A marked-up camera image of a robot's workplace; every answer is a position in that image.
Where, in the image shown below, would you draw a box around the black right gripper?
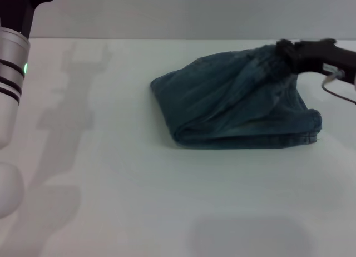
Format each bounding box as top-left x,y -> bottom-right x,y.
275,38 -> 356,85

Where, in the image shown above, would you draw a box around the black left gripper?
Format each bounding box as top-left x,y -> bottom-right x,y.
0,0 -> 56,41

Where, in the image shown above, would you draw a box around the blue denim shorts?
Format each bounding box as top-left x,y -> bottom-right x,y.
150,44 -> 323,151

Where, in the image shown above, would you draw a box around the thin right arm cable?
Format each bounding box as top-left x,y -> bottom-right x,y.
321,70 -> 356,105

